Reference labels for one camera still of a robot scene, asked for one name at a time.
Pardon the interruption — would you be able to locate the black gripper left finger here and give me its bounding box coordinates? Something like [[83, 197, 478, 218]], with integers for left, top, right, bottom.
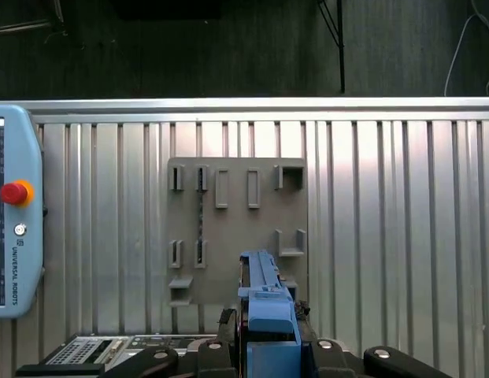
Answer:
[[104, 309, 241, 378]]

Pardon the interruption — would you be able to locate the grey parts rack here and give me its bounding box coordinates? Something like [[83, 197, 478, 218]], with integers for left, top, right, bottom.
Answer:
[[165, 156, 310, 309]]

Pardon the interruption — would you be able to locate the pale blue teach pendant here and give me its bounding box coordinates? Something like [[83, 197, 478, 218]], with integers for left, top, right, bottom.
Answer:
[[0, 104, 47, 320]]

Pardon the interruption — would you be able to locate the grey metal frame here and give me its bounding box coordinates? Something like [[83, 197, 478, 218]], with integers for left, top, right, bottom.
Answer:
[[0, 0, 66, 37]]

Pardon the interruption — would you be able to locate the black open PC case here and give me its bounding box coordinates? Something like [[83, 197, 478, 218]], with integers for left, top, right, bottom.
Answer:
[[14, 333, 229, 378]]

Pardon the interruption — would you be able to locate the white cable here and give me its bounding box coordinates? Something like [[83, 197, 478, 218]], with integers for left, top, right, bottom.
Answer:
[[443, 0, 489, 98]]

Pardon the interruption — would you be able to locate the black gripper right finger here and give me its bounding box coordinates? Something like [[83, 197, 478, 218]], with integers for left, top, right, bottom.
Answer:
[[301, 313, 466, 378]]

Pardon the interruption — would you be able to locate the black metal stand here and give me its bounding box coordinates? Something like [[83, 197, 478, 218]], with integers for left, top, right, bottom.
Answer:
[[317, 0, 346, 95]]

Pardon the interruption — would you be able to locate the hard disk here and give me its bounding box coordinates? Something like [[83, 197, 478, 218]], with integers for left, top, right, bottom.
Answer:
[[236, 249, 313, 378]]

